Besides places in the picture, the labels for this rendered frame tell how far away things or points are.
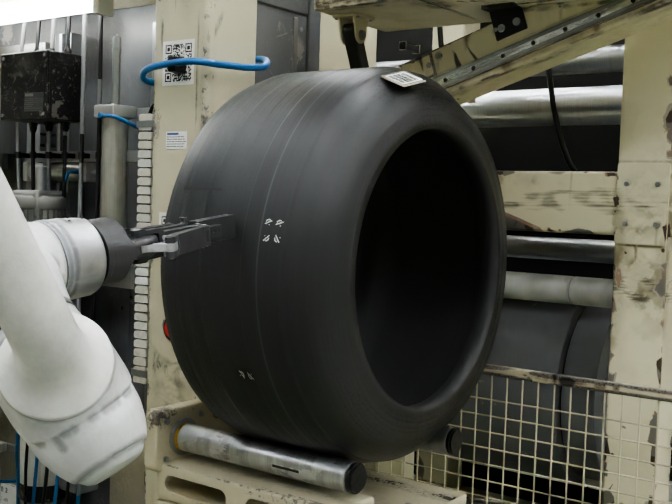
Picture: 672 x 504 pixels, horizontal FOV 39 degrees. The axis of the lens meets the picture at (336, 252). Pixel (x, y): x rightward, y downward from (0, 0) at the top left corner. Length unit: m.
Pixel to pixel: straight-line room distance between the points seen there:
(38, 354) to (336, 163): 0.55
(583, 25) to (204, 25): 0.63
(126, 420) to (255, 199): 0.44
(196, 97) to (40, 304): 0.87
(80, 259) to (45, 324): 0.24
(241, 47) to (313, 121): 0.43
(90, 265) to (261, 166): 0.33
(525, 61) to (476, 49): 0.10
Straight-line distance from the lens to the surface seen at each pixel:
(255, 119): 1.32
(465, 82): 1.75
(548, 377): 1.69
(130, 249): 1.06
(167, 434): 1.54
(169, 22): 1.66
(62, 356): 0.81
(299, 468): 1.38
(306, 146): 1.23
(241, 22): 1.66
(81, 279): 1.02
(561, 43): 1.68
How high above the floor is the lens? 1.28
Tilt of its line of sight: 3 degrees down
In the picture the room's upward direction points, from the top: 2 degrees clockwise
